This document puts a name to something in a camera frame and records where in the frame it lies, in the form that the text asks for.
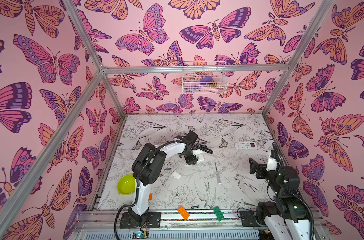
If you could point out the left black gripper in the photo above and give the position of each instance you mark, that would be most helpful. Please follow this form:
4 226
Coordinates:
193 160

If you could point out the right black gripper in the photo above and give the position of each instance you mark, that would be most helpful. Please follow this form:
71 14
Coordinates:
260 167

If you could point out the white battery cover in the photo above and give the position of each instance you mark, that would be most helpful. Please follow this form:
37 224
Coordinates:
176 175

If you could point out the thin grey screwdriver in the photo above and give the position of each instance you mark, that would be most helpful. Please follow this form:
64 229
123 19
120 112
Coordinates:
218 175

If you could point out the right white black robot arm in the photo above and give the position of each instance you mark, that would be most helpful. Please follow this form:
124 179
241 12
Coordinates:
287 216

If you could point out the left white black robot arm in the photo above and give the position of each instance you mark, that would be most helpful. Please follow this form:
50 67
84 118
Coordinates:
148 166

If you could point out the green lego brick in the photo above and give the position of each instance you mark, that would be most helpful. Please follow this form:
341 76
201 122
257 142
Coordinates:
217 211

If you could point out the lime green bowl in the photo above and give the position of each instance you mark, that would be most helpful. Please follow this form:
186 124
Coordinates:
126 185

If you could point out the purple object in basket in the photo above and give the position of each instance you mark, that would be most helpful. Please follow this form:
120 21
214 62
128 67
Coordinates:
207 79

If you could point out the small green circuit board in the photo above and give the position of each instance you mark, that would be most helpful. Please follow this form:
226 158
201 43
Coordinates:
140 235

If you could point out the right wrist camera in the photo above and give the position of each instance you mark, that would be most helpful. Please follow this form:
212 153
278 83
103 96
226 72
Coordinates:
272 162

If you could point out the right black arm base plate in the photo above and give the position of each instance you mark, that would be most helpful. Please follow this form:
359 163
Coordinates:
248 218

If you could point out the orange lego brick on rail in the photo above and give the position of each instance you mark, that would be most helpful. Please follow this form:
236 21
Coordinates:
183 212

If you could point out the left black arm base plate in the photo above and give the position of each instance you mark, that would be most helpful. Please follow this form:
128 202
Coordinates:
150 220

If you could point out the white slotted cable duct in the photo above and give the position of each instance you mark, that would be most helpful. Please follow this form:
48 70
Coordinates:
240 234

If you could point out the white wire basket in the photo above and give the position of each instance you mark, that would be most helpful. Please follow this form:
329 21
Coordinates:
191 76

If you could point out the aluminium front rail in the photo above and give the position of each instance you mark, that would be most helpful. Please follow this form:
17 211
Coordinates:
170 219

